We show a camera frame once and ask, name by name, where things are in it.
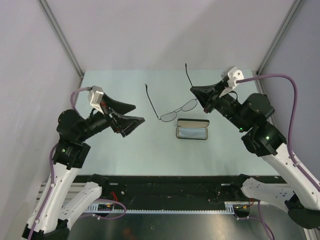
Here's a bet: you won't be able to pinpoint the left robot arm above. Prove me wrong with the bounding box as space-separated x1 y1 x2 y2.
21 93 145 240

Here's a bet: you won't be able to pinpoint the aluminium frame post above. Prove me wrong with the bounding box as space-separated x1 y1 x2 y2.
37 0 84 80
257 0 305 73

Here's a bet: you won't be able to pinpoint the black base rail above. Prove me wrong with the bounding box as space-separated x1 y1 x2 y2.
72 174 278 211

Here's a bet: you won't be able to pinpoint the thin-framed sunglasses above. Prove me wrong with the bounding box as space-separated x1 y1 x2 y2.
144 62 199 123

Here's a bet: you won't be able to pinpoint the left aluminium frame post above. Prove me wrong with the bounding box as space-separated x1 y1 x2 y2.
37 0 84 80

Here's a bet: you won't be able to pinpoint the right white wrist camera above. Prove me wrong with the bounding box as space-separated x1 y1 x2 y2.
219 66 245 98

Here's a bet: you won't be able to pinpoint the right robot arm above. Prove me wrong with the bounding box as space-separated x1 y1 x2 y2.
190 82 320 229

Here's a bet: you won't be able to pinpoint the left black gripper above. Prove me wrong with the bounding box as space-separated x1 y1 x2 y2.
78 93 145 141

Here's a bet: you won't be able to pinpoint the black glasses case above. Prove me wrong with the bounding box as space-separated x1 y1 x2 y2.
176 118 210 140

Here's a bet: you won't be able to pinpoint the right aluminium frame post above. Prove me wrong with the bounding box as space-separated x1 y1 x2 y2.
257 0 305 73

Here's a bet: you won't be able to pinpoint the purple cable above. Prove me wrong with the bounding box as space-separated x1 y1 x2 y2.
237 73 320 238
27 86 127 240

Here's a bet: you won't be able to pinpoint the light blue cleaning cloth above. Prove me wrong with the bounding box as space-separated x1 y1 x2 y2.
177 127 208 139

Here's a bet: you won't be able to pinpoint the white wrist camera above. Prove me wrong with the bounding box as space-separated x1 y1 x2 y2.
88 85 105 114
219 66 245 98

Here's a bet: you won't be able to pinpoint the white slotted cable duct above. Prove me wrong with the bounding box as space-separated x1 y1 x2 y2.
84 201 251 215

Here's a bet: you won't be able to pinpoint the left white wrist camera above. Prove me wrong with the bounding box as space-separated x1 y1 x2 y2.
88 85 105 114

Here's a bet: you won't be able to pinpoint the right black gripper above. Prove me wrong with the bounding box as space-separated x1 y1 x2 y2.
190 79 251 132

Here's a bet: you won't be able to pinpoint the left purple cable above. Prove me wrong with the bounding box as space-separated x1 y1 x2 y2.
27 86 127 240

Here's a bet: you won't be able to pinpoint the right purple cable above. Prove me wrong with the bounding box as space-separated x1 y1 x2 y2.
237 73 320 238

